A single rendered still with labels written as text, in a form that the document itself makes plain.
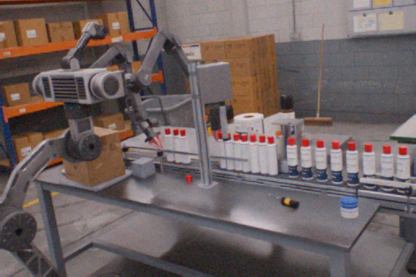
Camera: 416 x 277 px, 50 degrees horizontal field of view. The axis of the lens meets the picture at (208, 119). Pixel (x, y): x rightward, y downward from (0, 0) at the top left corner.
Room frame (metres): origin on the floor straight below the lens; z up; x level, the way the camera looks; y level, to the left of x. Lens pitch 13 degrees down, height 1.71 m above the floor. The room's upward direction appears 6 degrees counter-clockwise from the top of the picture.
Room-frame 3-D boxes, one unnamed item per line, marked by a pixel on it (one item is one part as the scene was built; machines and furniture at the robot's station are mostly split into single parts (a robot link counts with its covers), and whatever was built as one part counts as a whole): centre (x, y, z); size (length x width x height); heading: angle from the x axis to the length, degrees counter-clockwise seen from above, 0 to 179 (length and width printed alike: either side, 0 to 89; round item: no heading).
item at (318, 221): (2.64, -0.03, 0.82); 2.10 x 1.31 x 0.02; 53
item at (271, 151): (2.18, -0.31, 0.98); 0.05 x 0.05 x 0.20
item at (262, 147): (2.22, -0.27, 0.98); 0.05 x 0.05 x 0.20
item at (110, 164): (2.56, 0.72, 0.99); 0.30 x 0.24 x 0.27; 42
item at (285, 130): (2.22, -0.40, 1.01); 0.14 x 0.13 x 0.26; 53
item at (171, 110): (5.20, 0.54, 0.48); 0.89 x 0.63 x 0.96; 159
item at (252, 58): (6.44, -0.41, 0.70); 1.20 x 0.82 x 1.39; 56
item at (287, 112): (2.78, -0.51, 1.04); 0.09 x 0.09 x 0.29
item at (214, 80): (2.27, -0.04, 1.38); 0.17 x 0.10 x 0.19; 108
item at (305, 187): (2.41, -0.01, 0.85); 1.65 x 0.11 x 0.05; 53
